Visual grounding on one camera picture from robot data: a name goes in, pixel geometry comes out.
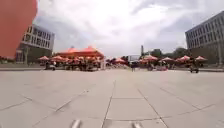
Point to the person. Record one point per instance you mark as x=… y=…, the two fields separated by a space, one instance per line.
x=133 y=66

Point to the grey paved slab plaza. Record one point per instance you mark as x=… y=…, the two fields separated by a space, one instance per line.
x=126 y=90

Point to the tall thin chimney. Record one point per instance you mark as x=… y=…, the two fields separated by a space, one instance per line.
x=142 y=50

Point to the row of orange parasols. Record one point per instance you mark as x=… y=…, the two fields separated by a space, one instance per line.
x=151 y=58

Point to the group of people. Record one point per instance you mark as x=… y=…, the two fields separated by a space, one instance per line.
x=71 y=65

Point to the row of trees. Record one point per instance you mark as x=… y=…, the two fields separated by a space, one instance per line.
x=173 y=52

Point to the robot's own part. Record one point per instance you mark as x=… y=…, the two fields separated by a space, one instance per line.
x=136 y=125
x=76 y=124

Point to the grey building with dark base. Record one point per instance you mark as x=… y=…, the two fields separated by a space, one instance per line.
x=37 y=41

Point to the vehicle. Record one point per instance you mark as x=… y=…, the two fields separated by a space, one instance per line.
x=194 y=69

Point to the grey building with window rows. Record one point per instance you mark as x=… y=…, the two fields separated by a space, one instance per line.
x=206 y=35

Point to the large orange structure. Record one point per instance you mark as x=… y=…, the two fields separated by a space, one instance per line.
x=15 y=23

